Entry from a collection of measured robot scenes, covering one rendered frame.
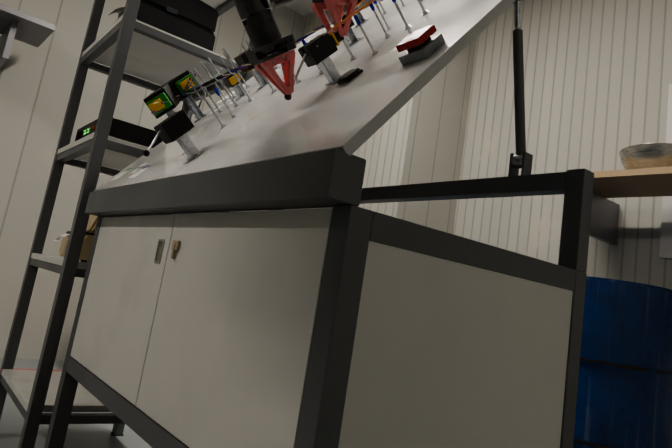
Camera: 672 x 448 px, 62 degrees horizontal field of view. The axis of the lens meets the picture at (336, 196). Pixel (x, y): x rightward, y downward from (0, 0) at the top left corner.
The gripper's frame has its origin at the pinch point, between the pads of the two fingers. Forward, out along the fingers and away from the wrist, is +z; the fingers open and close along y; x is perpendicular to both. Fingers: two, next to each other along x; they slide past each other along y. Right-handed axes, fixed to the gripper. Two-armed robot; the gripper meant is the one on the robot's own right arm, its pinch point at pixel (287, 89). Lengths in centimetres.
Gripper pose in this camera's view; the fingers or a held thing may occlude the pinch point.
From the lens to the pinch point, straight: 108.7
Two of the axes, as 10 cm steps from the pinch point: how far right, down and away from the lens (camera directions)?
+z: 3.7, 8.8, 2.9
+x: -8.1, 4.6, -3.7
